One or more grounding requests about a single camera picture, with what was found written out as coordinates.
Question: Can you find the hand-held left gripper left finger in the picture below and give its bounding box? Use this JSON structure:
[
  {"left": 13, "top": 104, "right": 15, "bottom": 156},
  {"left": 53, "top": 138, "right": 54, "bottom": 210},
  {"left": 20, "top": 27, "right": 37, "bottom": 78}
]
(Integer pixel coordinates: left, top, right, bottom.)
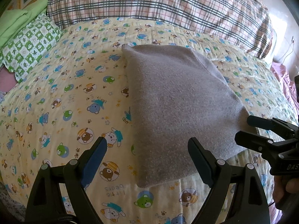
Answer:
[{"left": 26, "top": 136, "right": 108, "bottom": 224}]

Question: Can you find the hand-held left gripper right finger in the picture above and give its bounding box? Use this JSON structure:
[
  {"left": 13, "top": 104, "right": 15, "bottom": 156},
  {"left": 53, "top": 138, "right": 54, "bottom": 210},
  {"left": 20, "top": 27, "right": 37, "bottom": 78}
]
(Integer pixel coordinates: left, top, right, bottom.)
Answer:
[{"left": 187, "top": 137, "right": 272, "bottom": 224}]

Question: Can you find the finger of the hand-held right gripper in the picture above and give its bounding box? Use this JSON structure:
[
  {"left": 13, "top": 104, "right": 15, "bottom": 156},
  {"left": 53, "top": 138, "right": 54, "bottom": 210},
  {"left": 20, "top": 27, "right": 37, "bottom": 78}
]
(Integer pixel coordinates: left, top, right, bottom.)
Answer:
[
  {"left": 247, "top": 115, "right": 299, "bottom": 134},
  {"left": 234, "top": 131, "right": 293, "bottom": 155}
]

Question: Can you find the grey fleece garment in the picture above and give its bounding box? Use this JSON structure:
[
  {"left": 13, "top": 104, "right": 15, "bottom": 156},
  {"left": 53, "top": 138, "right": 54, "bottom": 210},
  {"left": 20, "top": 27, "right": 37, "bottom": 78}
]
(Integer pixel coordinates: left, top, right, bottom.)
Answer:
[{"left": 121, "top": 43, "right": 251, "bottom": 188}]

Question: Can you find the person's right hand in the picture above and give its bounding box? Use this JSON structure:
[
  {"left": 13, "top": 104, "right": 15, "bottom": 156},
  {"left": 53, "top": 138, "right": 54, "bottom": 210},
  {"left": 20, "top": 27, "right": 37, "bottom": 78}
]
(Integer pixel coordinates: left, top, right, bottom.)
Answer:
[{"left": 273, "top": 175, "right": 299, "bottom": 211}]

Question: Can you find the pink crumpled sheet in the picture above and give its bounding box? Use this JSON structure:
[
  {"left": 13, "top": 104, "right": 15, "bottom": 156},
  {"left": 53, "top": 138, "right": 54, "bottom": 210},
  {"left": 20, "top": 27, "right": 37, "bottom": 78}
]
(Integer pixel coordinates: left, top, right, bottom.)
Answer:
[{"left": 270, "top": 62, "right": 299, "bottom": 145}]

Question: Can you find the yellow bear-print blanket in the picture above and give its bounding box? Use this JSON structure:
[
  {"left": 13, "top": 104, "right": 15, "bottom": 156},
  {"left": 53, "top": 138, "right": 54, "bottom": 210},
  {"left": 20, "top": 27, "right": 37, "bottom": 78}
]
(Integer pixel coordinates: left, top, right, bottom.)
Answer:
[{"left": 0, "top": 16, "right": 292, "bottom": 224}]

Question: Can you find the floral grey cloth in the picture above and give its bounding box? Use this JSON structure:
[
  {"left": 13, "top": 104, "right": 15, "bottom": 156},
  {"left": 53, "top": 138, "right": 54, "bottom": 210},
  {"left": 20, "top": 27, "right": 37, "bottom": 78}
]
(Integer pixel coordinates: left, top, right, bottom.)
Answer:
[{"left": 0, "top": 180, "right": 27, "bottom": 222}]

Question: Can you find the pink cloth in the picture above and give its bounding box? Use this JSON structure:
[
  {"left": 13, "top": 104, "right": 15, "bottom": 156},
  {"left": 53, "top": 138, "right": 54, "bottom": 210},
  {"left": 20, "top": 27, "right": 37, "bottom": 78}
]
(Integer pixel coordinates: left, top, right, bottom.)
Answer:
[{"left": 0, "top": 65, "right": 18, "bottom": 92}]

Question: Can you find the green and white checked pillow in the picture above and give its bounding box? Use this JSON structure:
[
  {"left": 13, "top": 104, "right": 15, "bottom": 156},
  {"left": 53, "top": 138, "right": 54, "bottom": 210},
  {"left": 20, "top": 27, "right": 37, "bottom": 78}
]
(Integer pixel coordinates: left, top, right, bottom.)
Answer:
[{"left": 0, "top": 13, "right": 62, "bottom": 83}]

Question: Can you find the plaid pillow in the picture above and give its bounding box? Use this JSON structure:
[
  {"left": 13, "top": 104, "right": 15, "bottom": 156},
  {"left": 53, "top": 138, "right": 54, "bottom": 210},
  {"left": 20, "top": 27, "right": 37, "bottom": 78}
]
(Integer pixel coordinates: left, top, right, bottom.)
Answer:
[{"left": 47, "top": 0, "right": 277, "bottom": 60}]

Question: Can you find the light green cloth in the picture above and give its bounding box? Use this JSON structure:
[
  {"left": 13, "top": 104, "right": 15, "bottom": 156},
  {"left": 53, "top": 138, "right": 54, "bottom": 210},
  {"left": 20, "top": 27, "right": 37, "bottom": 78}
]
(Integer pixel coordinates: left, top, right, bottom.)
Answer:
[{"left": 0, "top": 0, "right": 53, "bottom": 49}]

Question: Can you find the white wall cable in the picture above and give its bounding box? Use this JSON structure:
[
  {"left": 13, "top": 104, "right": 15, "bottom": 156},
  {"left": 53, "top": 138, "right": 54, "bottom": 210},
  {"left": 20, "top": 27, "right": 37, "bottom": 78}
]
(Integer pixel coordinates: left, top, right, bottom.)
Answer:
[{"left": 277, "top": 36, "right": 296, "bottom": 64}]

